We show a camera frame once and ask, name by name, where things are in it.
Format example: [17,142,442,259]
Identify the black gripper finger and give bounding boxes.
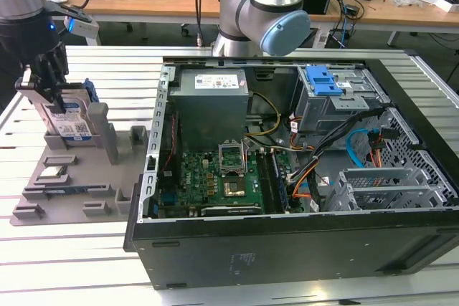
[14,54,44,90]
[35,45,70,114]

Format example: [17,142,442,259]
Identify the hard disk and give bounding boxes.
[21,78,100,143]

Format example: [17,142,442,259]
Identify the grey metal disk bay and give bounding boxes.
[323,183,448,213]
[338,166,430,189]

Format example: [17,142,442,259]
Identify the silver CPU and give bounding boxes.
[38,166,69,181]

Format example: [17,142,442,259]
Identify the grey parts rack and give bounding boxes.
[9,103,151,227]

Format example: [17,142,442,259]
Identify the grey power supply unit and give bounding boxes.
[167,68,251,145]

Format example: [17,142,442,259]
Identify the green motherboard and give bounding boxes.
[156,150,299,219]

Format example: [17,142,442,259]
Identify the metal socket cover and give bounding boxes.
[217,140,248,176]

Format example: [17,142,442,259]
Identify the CPU socket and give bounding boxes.
[222,176,249,202]

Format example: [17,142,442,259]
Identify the black graphics card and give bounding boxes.
[198,204,265,218]

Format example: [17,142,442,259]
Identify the black RAM slot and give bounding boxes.
[255,150,275,214]

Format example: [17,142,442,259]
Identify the blue plastic drive latch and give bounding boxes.
[305,64,344,98]

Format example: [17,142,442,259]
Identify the grey metal drive cage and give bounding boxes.
[289,64,392,135]

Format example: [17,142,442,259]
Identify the black open PC case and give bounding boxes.
[123,49,459,291]

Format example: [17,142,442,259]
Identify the small white box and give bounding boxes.
[432,0,459,14]

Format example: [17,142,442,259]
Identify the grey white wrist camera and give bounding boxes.
[63,14,100,39]

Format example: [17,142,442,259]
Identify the red black twisted wire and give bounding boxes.
[161,110,180,175]

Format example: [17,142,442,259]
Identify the thin black hanging cable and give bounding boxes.
[193,0,204,48]

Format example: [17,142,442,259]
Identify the yellow wire bundle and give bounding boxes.
[245,91,284,139]

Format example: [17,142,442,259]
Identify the black cable bundle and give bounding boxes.
[286,106,390,184]

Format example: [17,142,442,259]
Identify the cables under desk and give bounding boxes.
[322,0,366,49]

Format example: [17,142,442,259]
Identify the blue wire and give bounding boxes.
[345,128,372,170]

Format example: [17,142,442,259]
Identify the red orange flat wire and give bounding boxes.
[367,129,387,170]

